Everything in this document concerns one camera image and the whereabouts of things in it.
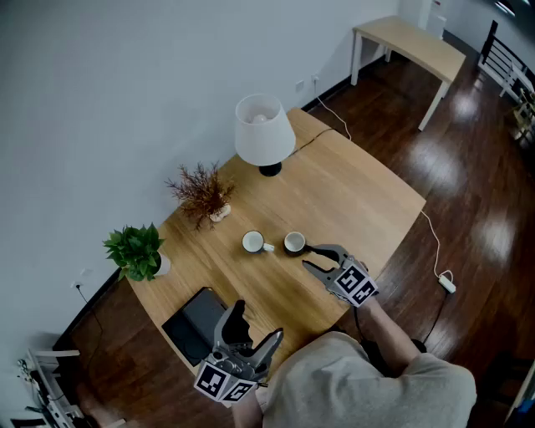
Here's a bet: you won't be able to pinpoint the white cup dark inside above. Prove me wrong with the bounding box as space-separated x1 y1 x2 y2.
283 231 313 257

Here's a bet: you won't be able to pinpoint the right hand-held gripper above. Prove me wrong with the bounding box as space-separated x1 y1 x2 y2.
302 243 379 308

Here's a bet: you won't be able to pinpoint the white box unit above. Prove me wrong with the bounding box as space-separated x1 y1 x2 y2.
425 0 447 41

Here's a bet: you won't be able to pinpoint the wooden side desk white legs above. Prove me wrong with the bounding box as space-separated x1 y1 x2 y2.
350 15 467 132

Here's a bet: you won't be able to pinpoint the green plant in white pot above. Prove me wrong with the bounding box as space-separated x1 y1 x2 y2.
103 222 171 283

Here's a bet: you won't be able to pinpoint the red-brown plant in white vase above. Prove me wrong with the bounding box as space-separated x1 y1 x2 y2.
165 161 237 232

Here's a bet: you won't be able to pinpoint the white shade table lamp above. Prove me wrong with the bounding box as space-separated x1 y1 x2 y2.
234 93 297 177

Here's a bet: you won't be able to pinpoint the person's right forearm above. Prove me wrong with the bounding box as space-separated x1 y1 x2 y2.
354 297 421 371

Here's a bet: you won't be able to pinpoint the black wall cable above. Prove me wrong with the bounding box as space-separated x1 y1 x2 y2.
76 286 104 356

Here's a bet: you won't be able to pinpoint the blue cup white handle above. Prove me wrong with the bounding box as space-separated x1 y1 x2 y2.
242 230 276 254

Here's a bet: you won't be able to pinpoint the white power cable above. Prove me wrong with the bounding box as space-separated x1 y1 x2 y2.
312 76 455 282

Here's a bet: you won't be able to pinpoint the white metal rack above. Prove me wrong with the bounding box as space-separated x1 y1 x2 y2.
16 348 87 428

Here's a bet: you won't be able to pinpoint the black railing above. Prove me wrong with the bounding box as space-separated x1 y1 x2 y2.
478 19 535 91

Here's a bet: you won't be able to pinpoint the person's left forearm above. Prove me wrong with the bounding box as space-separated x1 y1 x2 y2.
231 386 268 428

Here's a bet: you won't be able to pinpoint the black floor cable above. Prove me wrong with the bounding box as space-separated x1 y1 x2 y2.
420 290 451 344

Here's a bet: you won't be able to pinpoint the black drawer box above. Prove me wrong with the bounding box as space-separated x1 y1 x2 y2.
161 287 230 367

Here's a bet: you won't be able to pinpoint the person's grey shirt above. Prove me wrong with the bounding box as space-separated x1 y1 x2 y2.
262 332 478 428

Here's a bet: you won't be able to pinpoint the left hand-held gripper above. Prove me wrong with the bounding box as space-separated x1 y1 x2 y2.
194 299 285 405

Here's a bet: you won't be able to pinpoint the black lamp cable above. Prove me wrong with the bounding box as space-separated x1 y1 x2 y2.
287 127 336 159

